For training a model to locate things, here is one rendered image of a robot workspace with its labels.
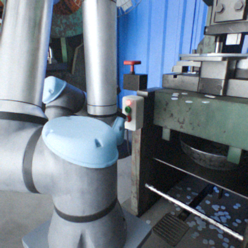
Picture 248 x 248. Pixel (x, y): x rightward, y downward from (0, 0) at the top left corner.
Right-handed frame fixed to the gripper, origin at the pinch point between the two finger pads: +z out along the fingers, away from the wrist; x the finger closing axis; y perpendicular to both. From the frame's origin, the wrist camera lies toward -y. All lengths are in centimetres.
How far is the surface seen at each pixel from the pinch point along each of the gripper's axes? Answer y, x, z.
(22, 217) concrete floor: 64, -40, -2
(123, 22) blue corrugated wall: -128, -142, 97
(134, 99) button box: -7.8, 2.9, -2.5
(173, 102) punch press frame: -11.9, 13.2, 7.7
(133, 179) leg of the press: 25.2, -0.8, 22.3
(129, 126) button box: 2.7, 0.2, 3.4
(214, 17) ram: -44.1, 19.5, 3.5
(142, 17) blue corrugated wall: -130, -112, 96
